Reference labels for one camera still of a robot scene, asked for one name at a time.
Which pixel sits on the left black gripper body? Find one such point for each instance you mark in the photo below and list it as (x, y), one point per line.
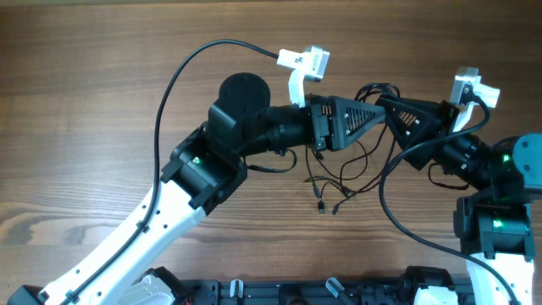
(322, 137)

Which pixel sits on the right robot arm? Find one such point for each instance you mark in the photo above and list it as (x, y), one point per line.
(494, 224)

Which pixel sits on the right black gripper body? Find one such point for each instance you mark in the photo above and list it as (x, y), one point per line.
(419, 157)

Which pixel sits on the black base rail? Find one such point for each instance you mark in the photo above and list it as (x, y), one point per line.
(376, 291)

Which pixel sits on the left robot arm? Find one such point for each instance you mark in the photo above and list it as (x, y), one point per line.
(203, 171)

